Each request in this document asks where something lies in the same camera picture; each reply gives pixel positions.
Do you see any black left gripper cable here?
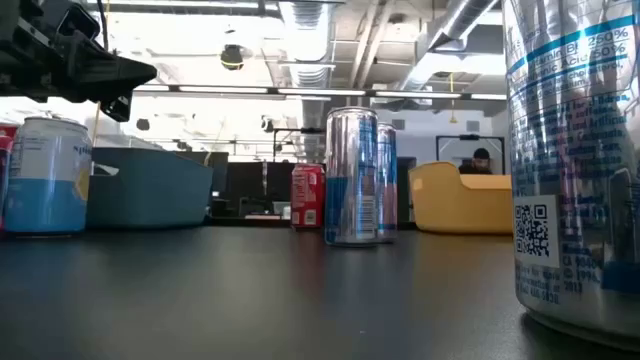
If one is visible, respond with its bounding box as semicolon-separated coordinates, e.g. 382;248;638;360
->
97;0;110;53

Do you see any red cola can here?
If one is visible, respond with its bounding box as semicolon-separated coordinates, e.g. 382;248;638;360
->
0;123;17;232
290;163;327;230

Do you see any black partition panel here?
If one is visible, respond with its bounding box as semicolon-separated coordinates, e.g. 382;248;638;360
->
172;151;417;227

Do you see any slim silver blue energy can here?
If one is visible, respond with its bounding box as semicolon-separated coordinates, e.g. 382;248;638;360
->
502;0;640;351
324;106;380;247
375;122;400;244

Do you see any black metal camera frame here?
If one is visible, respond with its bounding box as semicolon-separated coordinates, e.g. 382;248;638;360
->
435;133;506;175
272;127;327;164

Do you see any yellow ceiling pendant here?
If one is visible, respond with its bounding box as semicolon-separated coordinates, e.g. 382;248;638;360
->
446;72;460;125

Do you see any blue plastic bin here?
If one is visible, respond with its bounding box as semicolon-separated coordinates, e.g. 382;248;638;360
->
85;146;215;230

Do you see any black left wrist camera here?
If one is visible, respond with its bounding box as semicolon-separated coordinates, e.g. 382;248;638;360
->
56;2;102;42

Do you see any person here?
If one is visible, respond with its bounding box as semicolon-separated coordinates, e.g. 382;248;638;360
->
458;147;494;175

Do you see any yellow plastic bin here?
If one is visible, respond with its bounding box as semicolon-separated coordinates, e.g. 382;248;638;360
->
408;160;515;236

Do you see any wide silver spiral duct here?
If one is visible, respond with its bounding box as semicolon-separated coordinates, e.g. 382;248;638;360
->
399;0;504;91

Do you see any white and blue soda can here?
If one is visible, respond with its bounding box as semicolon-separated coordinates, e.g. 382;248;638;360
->
2;116;94;236

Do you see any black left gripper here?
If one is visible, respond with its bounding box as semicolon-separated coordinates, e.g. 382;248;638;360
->
0;0;158;124

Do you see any large black ceiling dome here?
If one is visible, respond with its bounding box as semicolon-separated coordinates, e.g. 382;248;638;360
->
219;43;246;72

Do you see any narrow silver spiral duct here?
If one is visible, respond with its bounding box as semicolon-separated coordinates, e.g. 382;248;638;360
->
279;0;334;164

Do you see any long linear ceiling light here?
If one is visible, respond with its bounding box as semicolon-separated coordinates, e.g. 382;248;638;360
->
133;83;507;103

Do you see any yellow hanging cable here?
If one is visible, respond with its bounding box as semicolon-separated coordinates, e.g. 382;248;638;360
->
91;101;102;151

